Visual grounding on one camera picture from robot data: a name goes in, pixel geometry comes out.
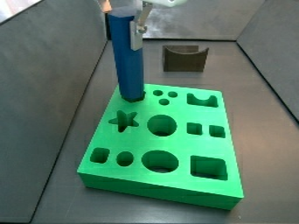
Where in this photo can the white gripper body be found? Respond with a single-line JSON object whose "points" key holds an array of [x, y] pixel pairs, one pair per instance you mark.
{"points": [[169, 3]]}

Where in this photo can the metal gripper finger with black pad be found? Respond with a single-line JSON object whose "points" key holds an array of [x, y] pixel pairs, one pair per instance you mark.
{"points": [[138, 28]]}

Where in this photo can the blue hexagonal prism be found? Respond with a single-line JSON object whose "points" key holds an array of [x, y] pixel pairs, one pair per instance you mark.
{"points": [[130, 64]]}

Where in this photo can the black curved cradle stand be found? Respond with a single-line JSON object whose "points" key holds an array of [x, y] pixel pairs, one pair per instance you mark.
{"points": [[185, 58]]}

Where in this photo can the green shape sorter block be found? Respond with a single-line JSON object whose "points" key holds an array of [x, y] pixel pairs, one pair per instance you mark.
{"points": [[166, 148]]}

